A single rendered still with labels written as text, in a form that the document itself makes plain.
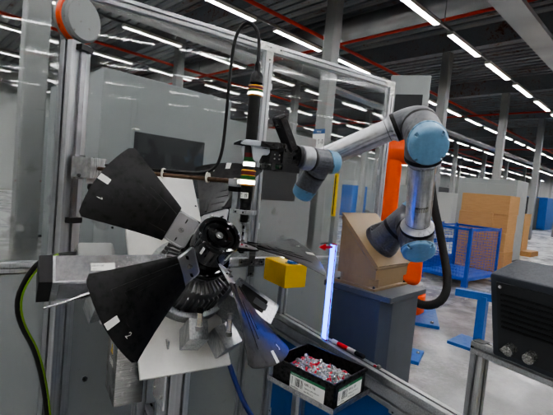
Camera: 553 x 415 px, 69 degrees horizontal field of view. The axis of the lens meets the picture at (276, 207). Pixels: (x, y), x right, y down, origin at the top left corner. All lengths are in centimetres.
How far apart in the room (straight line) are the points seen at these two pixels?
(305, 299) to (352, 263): 68
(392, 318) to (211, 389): 99
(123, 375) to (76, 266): 47
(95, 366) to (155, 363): 75
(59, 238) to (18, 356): 51
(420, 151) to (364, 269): 57
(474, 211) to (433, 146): 783
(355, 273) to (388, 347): 29
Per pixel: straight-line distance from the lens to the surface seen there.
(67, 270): 114
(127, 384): 150
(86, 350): 191
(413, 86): 508
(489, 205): 896
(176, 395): 136
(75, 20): 166
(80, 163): 154
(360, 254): 164
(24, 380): 193
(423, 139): 125
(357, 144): 141
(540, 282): 94
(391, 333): 166
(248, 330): 102
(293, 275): 158
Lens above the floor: 137
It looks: 3 degrees down
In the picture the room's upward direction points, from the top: 5 degrees clockwise
